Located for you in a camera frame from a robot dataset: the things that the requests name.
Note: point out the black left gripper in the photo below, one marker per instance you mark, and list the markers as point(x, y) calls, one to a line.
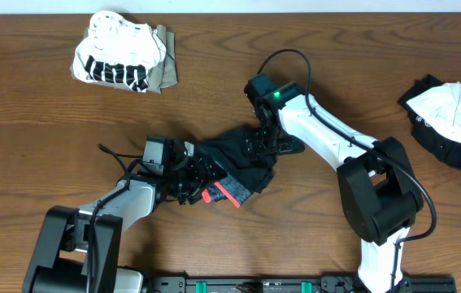
point(202, 181)

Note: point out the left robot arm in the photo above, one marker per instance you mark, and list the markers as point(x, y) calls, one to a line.
point(78, 249)

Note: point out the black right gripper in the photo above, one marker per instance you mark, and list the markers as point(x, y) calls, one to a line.
point(254, 146)

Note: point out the black pants with red waistband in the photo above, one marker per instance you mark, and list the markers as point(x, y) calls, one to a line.
point(245, 171)

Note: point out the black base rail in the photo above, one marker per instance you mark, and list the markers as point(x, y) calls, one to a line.
point(345, 283)

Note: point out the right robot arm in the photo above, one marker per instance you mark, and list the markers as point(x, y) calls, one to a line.
point(378, 196)

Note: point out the white shirt with black print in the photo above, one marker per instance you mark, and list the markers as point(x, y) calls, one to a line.
point(112, 39)

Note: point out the black and white garment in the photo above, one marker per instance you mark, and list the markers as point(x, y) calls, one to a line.
point(434, 110)

